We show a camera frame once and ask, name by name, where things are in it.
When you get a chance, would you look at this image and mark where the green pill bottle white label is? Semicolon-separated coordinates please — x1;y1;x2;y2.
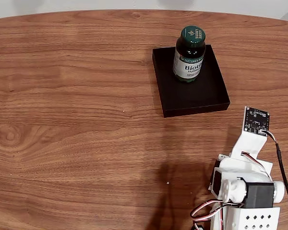
172;25;206;83

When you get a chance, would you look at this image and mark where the shallow black cardboard box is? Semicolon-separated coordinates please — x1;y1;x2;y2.
152;44;231;118

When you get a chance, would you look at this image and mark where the red white black servo wire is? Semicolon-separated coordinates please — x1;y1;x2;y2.
190;200;244;230
241;151;272;178

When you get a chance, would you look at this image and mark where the camera board on white mount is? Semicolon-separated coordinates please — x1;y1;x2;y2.
229;106;271;164

